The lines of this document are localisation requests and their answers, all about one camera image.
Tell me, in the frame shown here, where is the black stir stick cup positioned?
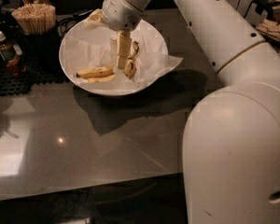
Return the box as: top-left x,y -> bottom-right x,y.
24,27 -> 61,75

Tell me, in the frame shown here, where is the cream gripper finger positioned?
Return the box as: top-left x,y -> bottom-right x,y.
85,8 -> 102,22
111,30 -> 132,70

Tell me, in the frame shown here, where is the bundle of wooden stir sticks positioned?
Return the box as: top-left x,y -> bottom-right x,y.
11,3 -> 56,35

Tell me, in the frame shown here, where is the black cable with adapter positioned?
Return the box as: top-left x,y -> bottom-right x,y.
56,8 -> 96,37

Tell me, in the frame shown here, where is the small brown sauce bottle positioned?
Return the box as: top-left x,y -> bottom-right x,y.
0,31 -> 26,77

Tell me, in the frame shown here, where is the white rounded gripper body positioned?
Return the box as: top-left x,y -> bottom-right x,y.
102,0 -> 144,31

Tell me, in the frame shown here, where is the white paper liner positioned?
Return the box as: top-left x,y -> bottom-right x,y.
63,16 -> 184,91

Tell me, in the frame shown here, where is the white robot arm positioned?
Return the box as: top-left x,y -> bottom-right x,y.
103,0 -> 280,224

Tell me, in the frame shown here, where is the spotted yellow banana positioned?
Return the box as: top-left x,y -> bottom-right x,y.
87,41 -> 139,83
76,66 -> 113,78

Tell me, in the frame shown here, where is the white bowl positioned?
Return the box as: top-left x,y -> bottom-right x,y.
58,14 -> 169,97

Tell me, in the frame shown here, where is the black rubber grid mat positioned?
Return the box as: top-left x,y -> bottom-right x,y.
0,56 -> 69,96

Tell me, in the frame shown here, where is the black wire condiment rack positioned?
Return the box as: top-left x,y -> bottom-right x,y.
245,0 -> 280,49

